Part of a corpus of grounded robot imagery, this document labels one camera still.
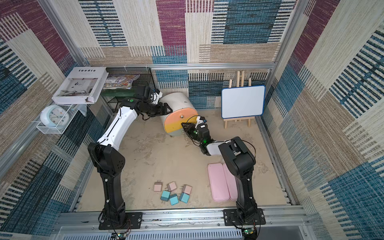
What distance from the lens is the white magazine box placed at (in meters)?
0.71

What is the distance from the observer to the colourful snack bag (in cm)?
83

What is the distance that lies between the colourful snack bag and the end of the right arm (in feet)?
1.32

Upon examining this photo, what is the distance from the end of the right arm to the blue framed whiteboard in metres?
0.28

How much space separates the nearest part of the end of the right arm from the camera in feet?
2.59

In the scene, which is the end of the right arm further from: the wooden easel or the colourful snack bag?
the colourful snack bag

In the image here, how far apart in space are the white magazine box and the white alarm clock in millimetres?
53

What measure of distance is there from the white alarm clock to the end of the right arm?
582 millimetres

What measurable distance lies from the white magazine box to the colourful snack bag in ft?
0.10

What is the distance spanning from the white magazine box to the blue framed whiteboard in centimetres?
73
